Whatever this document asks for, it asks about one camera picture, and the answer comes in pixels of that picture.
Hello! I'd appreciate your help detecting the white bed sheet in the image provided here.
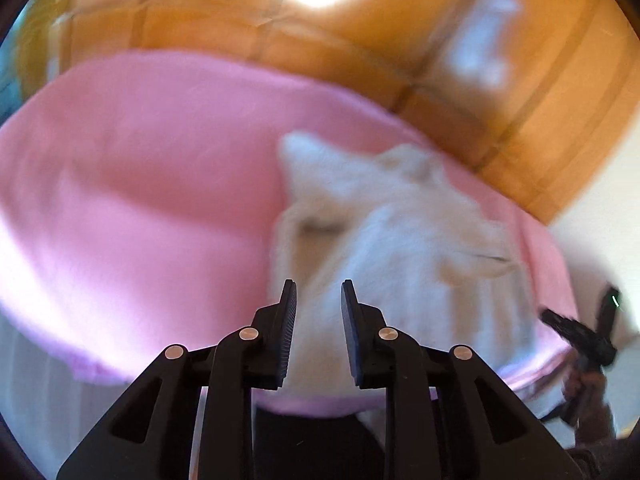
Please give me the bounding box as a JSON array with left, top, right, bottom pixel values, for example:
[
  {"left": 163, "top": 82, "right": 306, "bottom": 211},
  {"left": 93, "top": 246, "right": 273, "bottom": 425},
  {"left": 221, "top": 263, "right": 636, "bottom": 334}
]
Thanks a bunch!
[{"left": 0, "top": 310, "right": 213, "bottom": 480}]

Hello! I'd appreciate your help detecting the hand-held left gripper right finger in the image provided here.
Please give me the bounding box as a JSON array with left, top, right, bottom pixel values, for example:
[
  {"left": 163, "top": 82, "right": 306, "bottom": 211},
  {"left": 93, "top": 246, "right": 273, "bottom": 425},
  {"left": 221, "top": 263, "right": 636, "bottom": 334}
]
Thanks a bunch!
[{"left": 340, "top": 279, "right": 585, "bottom": 480}]

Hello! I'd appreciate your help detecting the glossy wooden wardrobe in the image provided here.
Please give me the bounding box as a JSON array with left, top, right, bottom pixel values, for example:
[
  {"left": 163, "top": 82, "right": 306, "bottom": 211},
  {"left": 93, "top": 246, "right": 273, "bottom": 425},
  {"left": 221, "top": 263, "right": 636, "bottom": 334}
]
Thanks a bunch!
[{"left": 12, "top": 0, "right": 640, "bottom": 227}]

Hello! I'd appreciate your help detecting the cream knit sweater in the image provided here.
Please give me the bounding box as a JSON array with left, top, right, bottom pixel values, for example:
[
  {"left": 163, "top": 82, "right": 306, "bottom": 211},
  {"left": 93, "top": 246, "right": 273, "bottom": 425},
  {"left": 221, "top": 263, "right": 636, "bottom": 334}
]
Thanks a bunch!
[{"left": 272, "top": 130, "right": 540, "bottom": 450}]

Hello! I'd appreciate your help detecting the person's right hand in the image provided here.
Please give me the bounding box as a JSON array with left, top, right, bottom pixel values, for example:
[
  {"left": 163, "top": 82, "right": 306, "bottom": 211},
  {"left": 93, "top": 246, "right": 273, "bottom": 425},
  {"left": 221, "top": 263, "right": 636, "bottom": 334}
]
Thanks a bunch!
[{"left": 561, "top": 367, "right": 617, "bottom": 443}]

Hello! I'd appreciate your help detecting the person's right forearm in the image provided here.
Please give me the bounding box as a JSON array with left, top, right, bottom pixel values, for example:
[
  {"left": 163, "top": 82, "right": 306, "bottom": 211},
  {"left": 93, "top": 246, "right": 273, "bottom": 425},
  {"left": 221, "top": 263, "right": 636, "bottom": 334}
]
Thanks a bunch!
[{"left": 567, "top": 437, "right": 623, "bottom": 480}]

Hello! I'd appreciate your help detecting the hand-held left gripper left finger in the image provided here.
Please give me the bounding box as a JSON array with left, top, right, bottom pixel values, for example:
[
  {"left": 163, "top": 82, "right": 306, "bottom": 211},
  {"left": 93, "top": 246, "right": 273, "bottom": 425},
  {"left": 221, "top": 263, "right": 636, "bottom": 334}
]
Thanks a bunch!
[{"left": 56, "top": 279, "right": 299, "bottom": 480}]

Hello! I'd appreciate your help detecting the pink blanket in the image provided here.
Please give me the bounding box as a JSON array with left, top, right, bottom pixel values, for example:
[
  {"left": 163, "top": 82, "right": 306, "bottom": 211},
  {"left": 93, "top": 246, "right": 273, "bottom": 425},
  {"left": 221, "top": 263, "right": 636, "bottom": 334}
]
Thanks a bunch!
[{"left": 0, "top": 50, "right": 582, "bottom": 420}]

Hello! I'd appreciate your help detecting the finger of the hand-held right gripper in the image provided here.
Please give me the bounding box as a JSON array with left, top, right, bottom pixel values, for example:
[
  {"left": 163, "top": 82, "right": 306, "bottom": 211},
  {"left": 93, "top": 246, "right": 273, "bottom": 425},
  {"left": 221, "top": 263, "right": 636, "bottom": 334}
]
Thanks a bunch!
[{"left": 541, "top": 308, "right": 617, "bottom": 367}]

